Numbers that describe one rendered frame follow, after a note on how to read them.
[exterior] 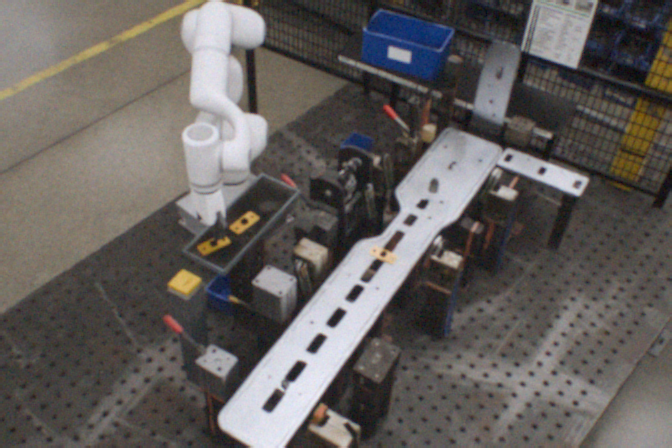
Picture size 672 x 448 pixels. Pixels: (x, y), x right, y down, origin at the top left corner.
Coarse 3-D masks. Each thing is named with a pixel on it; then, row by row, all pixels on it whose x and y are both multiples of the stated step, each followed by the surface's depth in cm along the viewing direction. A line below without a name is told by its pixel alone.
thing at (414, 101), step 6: (414, 96) 249; (408, 102) 248; (414, 102) 248; (408, 108) 249; (414, 108) 248; (420, 108) 247; (408, 114) 251; (414, 114) 250; (414, 120) 251; (414, 126) 253; (414, 132) 254; (414, 138) 256
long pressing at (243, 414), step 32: (448, 128) 272; (448, 160) 261; (416, 192) 250; (448, 192) 250; (416, 224) 240; (448, 224) 241; (352, 256) 229; (416, 256) 231; (320, 288) 220; (352, 288) 221; (384, 288) 221; (320, 320) 213; (352, 320) 213; (288, 352) 205; (320, 352) 205; (352, 352) 207; (256, 384) 198; (320, 384) 199; (224, 416) 191; (256, 416) 192; (288, 416) 192
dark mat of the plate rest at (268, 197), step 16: (256, 192) 224; (272, 192) 224; (288, 192) 224; (240, 208) 219; (256, 208) 219; (272, 208) 220; (256, 224) 215; (208, 240) 210; (224, 240) 210; (240, 240) 211; (208, 256) 206; (224, 256) 206
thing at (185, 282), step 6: (180, 276) 201; (186, 276) 201; (192, 276) 201; (174, 282) 200; (180, 282) 200; (186, 282) 200; (192, 282) 200; (198, 282) 201; (174, 288) 199; (180, 288) 198; (186, 288) 198; (192, 288) 199; (186, 294) 198
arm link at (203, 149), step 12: (192, 132) 180; (204, 132) 180; (216, 132) 181; (192, 144) 178; (204, 144) 178; (216, 144) 181; (192, 156) 181; (204, 156) 180; (216, 156) 182; (192, 168) 184; (204, 168) 183; (216, 168) 183; (192, 180) 187; (204, 180) 186; (216, 180) 188
